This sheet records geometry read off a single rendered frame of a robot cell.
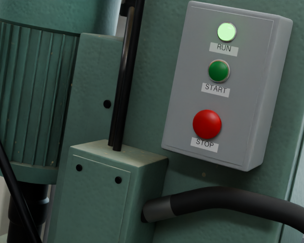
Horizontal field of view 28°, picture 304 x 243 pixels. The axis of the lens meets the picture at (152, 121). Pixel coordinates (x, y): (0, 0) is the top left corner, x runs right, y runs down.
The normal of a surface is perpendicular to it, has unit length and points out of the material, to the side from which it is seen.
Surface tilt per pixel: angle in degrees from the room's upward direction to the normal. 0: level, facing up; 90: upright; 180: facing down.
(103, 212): 90
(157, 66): 90
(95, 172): 90
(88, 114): 90
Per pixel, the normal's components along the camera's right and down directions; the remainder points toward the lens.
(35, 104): 0.01, 0.17
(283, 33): 0.88, 0.23
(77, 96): -0.43, 0.07
